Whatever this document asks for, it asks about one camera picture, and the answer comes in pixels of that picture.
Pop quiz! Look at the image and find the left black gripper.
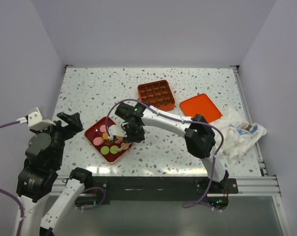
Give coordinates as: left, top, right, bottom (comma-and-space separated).
30, 111, 82, 167

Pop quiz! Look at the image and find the green cookie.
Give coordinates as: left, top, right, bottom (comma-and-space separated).
110, 145, 119, 154
100, 146, 110, 155

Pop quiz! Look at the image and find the pink cookie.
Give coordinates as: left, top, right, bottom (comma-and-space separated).
100, 125, 107, 133
93, 137, 104, 146

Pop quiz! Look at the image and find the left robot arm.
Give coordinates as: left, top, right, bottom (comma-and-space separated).
14, 108, 93, 236

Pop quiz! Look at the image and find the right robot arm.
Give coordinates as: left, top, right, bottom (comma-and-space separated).
108, 102, 229, 193

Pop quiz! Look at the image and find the orange flower cookie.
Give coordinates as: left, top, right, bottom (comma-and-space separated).
102, 132, 109, 140

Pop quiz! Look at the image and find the red cookie tray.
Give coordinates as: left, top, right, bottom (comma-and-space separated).
84, 117, 132, 164

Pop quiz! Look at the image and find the orange compartment cookie box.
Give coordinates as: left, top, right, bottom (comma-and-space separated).
137, 80, 175, 112

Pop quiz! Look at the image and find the orange box lid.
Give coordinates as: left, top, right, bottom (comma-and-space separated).
179, 93, 222, 123

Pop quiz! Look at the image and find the white crumpled plastic bag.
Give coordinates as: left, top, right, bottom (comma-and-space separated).
210, 107, 267, 164

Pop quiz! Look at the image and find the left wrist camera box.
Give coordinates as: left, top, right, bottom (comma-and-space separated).
27, 107, 56, 131

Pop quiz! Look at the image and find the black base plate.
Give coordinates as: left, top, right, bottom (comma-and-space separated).
74, 176, 238, 209

